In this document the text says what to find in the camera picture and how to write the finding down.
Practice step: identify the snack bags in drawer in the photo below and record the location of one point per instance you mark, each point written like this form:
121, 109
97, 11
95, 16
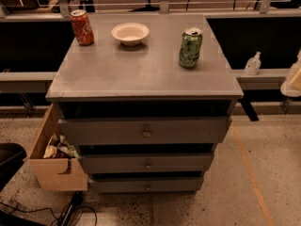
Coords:
58, 146

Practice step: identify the top grey drawer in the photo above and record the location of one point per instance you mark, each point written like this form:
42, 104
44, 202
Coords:
114, 132

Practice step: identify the open wooden side drawer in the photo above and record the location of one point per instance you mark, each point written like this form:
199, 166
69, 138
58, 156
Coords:
56, 174

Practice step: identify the white paper bowl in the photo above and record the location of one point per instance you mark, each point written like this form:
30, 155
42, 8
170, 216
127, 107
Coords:
130, 34

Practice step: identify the white object at right edge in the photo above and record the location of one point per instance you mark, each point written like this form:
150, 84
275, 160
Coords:
291, 86

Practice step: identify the grey drawer cabinet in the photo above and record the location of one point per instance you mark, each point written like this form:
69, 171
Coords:
111, 81

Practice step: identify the green soda can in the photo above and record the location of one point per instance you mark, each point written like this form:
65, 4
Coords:
190, 47

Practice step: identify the bottom grey drawer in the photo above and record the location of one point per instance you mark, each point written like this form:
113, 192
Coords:
144, 185

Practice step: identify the orange soda can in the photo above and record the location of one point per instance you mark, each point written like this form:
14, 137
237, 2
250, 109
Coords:
81, 27

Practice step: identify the grey drawer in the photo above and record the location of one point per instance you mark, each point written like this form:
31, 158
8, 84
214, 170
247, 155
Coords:
114, 132
144, 185
145, 162

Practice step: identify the black object at left edge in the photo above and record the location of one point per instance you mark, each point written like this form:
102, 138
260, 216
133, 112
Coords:
12, 157

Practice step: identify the middle grey drawer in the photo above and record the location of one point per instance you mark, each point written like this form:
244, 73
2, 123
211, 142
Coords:
145, 162

